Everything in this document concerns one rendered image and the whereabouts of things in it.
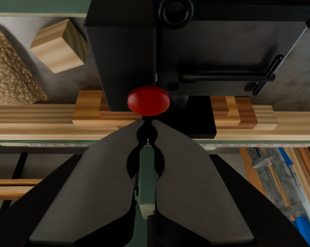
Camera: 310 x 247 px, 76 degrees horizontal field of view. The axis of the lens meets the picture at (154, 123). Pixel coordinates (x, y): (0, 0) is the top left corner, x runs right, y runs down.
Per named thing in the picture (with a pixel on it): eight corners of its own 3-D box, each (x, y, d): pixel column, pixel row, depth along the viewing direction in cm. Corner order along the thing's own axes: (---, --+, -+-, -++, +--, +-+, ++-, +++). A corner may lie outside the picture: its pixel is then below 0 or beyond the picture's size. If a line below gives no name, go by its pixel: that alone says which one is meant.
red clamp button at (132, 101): (171, 82, 13) (172, 93, 13) (167, 108, 16) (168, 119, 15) (125, 81, 13) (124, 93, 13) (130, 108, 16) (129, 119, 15)
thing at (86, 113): (232, 90, 31) (241, 120, 28) (229, 97, 33) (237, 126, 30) (79, 89, 31) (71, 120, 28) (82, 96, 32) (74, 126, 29)
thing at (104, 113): (222, 82, 30) (229, 111, 27) (218, 90, 31) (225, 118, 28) (103, 82, 29) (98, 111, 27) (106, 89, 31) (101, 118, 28)
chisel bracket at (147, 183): (193, 136, 26) (201, 205, 22) (180, 170, 38) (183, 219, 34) (137, 136, 26) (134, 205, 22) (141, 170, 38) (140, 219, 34)
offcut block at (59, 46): (61, 56, 25) (54, 74, 24) (37, 30, 22) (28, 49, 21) (89, 45, 24) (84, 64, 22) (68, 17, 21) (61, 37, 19)
